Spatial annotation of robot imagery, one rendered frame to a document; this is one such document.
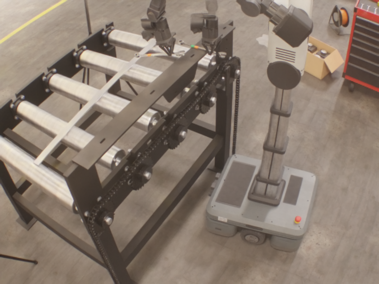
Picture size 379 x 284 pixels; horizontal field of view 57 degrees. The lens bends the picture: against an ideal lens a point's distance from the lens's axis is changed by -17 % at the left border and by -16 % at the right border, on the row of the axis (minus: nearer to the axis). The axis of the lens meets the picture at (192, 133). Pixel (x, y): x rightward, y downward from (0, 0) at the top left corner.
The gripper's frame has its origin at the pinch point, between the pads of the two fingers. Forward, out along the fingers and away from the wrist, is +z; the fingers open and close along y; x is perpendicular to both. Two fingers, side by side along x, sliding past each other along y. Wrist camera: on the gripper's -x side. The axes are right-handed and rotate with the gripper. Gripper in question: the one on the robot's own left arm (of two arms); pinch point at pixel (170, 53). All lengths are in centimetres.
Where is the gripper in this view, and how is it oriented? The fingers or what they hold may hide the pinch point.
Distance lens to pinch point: 188.5
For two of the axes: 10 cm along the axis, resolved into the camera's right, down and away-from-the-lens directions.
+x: 9.3, 0.3, -3.7
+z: 2.2, 7.4, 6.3
